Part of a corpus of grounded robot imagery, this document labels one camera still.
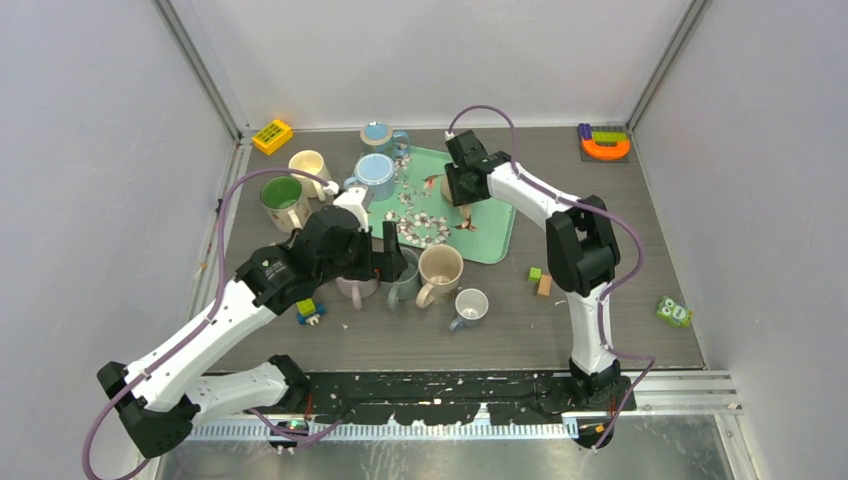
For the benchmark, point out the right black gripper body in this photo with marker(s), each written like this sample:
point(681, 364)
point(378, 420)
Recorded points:
point(460, 192)

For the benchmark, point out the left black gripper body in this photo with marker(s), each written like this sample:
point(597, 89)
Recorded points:
point(355, 264)

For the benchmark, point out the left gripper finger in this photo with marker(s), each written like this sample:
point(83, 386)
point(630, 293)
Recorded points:
point(390, 241)
point(389, 267)

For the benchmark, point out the grey mug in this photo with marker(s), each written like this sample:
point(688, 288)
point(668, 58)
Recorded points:
point(407, 286)

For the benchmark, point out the lilac mug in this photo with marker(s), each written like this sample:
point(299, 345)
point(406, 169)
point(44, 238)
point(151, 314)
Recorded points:
point(357, 290)

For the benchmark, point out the tall floral mug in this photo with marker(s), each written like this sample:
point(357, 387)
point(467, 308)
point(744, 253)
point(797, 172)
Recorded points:
point(440, 268)

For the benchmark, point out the cream floral mug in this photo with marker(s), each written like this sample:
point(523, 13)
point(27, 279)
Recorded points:
point(286, 203)

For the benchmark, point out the light blue mug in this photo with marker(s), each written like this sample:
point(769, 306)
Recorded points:
point(375, 171)

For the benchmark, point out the cream plain mug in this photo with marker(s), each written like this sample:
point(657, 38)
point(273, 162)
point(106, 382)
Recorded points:
point(312, 162)

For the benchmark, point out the small blue-grey cup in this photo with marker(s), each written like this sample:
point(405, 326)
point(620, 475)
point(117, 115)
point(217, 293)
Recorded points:
point(471, 306)

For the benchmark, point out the beige teapot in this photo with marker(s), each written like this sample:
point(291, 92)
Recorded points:
point(457, 205)

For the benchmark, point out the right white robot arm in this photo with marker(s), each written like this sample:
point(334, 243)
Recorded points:
point(581, 247)

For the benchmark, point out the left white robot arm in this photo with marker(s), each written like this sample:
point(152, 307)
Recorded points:
point(161, 397)

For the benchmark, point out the blue mug behind tray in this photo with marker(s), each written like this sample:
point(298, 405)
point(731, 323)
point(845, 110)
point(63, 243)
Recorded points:
point(378, 137)

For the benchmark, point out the green floral tray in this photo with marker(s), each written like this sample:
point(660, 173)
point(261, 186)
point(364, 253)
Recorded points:
point(424, 217)

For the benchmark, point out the toy brick car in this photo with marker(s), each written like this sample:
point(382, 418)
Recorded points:
point(309, 312)

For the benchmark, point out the green cube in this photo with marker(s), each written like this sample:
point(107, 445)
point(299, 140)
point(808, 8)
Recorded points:
point(534, 274)

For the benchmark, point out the yellow toy block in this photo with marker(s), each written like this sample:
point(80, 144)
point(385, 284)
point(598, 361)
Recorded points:
point(272, 137)

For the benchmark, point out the wooden block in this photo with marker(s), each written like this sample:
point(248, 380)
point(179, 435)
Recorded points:
point(544, 285)

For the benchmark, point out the orange and green toy stack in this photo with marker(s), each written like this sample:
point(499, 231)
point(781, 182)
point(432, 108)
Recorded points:
point(605, 144)

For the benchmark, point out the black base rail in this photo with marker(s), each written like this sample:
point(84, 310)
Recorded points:
point(447, 398)

